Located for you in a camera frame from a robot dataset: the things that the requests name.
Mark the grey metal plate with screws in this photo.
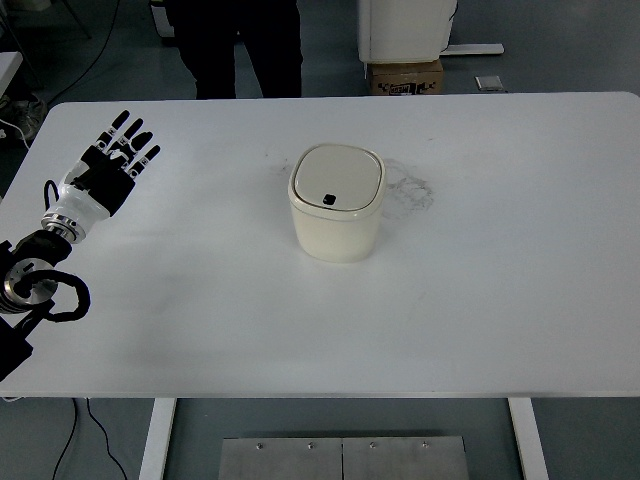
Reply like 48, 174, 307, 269
217, 436, 470, 480

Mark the white appliance housing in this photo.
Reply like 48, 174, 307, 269
357, 0, 459, 65

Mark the white table leg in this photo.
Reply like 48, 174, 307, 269
508, 398, 550, 480
138, 398, 178, 480

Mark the grey floor socket plate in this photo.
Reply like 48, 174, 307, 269
473, 74, 509, 94

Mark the black floor cable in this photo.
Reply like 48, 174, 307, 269
51, 398, 80, 480
85, 398, 129, 480

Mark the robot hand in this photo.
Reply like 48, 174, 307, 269
43, 109, 162, 230

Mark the white furniture leg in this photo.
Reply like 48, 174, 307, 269
149, 0, 176, 39

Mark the brown cardboard box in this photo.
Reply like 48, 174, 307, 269
367, 58, 445, 96

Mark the white floor base bar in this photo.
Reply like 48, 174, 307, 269
439, 43, 505, 57

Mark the small white side table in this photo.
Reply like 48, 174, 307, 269
0, 49, 24, 97

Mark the person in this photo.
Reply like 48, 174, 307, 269
169, 0, 305, 100

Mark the person's shoe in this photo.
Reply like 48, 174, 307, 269
0, 94, 49, 143

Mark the cream lidded trash bin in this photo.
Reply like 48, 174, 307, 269
287, 143, 387, 264

